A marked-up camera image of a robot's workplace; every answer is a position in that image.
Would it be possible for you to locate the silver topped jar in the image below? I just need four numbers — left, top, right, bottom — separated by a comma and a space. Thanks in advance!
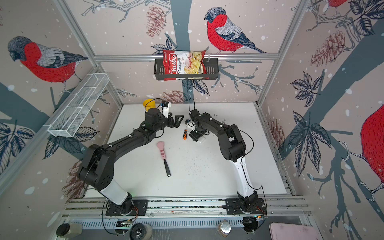
218, 220, 232, 238

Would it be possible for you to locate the grey cylinder can left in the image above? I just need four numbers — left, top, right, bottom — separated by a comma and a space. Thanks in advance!
56, 223, 83, 238

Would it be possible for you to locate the yellow plastic goblet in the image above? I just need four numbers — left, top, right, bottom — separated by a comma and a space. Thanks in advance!
143, 99, 156, 111

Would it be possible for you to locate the white remote control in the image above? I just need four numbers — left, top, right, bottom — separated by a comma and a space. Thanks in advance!
197, 136, 206, 144

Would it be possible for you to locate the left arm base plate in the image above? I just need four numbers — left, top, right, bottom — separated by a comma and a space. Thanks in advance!
106, 200, 149, 217

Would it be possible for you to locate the black wall basket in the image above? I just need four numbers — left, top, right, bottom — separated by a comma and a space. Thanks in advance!
154, 58, 219, 81

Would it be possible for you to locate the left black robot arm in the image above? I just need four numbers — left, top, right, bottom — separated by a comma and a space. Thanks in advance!
77, 108, 184, 216

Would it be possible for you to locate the orange black screwdriver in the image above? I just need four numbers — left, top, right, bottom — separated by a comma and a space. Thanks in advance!
183, 127, 188, 140

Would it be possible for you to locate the white wire wall basket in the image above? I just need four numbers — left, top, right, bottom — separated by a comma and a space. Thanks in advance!
48, 73, 110, 137

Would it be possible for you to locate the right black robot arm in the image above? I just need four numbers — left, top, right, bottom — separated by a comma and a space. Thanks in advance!
189, 109, 259, 214

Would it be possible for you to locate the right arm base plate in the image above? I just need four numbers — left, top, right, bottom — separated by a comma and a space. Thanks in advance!
222, 198, 267, 215

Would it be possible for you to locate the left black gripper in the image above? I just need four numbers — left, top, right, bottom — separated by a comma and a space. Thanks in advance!
153, 111, 184, 133

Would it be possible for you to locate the red cassava chips bag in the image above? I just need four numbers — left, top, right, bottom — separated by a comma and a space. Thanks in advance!
163, 50, 207, 76

